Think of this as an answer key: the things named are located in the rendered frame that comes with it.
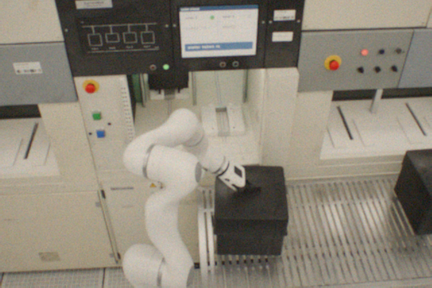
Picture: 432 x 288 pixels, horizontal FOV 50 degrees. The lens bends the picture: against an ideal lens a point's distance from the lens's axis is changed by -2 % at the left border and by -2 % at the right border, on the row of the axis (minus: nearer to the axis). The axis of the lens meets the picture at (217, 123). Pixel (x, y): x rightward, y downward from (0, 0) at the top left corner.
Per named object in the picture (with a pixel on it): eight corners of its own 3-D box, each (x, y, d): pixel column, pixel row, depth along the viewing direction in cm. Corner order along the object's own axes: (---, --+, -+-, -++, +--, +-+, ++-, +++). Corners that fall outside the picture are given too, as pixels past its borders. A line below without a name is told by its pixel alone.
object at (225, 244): (217, 203, 217) (217, 178, 206) (277, 204, 216) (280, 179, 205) (215, 255, 196) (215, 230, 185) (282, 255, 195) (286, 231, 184)
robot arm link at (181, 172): (152, 265, 159) (198, 278, 155) (138, 289, 149) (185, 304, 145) (155, 135, 137) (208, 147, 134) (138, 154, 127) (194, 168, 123)
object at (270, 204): (212, 235, 185) (212, 214, 177) (214, 179, 207) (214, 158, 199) (287, 236, 185) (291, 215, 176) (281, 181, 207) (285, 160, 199)
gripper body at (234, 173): (227, 170, 175) (247, 185, 180) (227, 152, 183) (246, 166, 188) (212, 180, 179) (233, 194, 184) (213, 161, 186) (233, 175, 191)
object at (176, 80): (146, 96, 255) (140, 46, 235) (148, 74, 271) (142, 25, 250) (192, 94, 257) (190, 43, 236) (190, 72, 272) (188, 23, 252)
